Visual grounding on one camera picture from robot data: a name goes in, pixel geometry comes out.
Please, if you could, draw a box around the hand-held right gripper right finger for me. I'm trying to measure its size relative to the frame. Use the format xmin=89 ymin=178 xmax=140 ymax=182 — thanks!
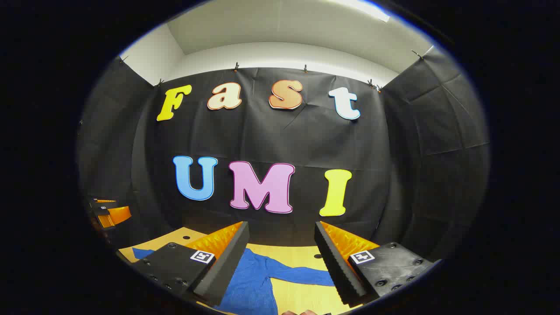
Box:
xmin=314 ymin=221 xmax=438 ymax=307

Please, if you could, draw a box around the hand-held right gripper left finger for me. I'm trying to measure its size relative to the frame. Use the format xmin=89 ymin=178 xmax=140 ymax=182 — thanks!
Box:
xmin=129 ymin=221 xmax=250 ymax=307

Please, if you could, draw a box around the blue knit garment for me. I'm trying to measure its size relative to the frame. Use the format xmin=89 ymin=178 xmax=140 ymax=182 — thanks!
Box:
xmin=132 ymin=247 xmax=336 ymax=315

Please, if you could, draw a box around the black backdrop cloth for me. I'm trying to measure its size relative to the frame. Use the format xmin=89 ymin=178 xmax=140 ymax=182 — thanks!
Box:
xmin=77 ymin=46 xmax=490 ymax=272

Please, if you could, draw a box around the row of small cloth clamps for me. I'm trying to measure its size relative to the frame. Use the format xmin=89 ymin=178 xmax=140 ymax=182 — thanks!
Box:
xmin=118 ymin=49 xmax=427 ymax=93

